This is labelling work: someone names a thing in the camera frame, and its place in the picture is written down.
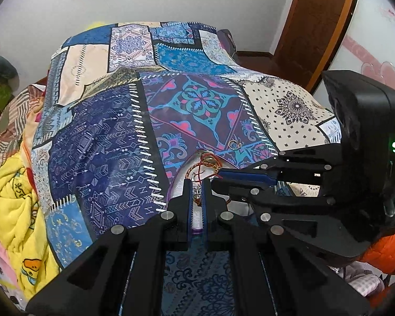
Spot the blue patchwork blanket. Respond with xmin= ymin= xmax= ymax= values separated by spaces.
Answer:
xmin=31 ymin=21 xmax=343 ymax=316

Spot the striped beige blanket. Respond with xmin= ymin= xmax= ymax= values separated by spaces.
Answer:
xmin=0 ymin=82 xmax=50 ymax=178

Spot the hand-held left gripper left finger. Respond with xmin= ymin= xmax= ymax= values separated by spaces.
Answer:
xmin=26 ymin=179 xmax=193 ymax=316

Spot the grey bag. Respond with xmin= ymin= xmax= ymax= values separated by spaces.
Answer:
xmin=217 ymin=29 xmax=239 ymax=63

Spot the white pink-printed sliding door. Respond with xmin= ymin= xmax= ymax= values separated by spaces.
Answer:
xmin=311 ymin=0 xmax=395 ymax=116

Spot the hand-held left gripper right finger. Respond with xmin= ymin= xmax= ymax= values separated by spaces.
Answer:
xmin=202 ymin=181 xmax=372 ymax=316

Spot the red beaded bracelet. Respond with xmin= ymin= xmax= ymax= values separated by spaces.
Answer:
xmin=192 ymin=151 xmax=231 ymax=205

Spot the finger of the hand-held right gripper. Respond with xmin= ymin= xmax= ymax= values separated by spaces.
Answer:
xmin=217 ymin=144 xmax=343 ymax=186
xmin=211 ymin=177 xmax=337 ymax=235

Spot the yellow cartoon blanket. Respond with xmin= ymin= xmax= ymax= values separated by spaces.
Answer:
xmin=0 ymin=156 xmax=61 ymax=303

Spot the person's right forearm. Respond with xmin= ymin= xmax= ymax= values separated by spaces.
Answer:
xmin=359 ymin=224 xmax=395 ymax=275

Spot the wooden door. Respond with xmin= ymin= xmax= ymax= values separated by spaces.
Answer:
xmin=271 ymin=0 xmax=361 ymax=94

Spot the grey pillow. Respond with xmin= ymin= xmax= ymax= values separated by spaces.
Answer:
xmin=0 ymin=55 xmax=19 ymax=81

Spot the pink checkered cloth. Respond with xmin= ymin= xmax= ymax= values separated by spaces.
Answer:
xmin=336 ymin=260 xmax=386 ymax=303

